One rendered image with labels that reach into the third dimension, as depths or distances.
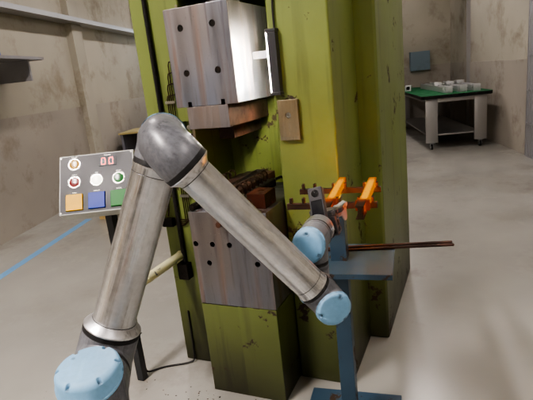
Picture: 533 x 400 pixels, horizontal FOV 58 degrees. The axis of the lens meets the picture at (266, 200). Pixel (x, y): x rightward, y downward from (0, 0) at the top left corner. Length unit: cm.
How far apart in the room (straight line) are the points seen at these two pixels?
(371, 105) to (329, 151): 47
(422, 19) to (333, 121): 927
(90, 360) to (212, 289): 109
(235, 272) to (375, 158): 90
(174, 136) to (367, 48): 151
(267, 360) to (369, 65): 146
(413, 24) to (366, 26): 876
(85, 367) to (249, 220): 50
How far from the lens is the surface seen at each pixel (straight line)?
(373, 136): 243
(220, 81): 202
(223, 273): 217
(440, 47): 1125
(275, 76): 203
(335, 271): 175
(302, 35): 203
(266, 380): 236
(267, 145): 249
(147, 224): 121
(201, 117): 208
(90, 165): 232
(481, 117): 840
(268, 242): 111
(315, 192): 147
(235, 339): 231
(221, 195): 106
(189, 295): 260
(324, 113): 201
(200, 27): 206
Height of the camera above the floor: 146
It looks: 15 degrees down
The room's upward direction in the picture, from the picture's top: 6 degrees counter-clockwise
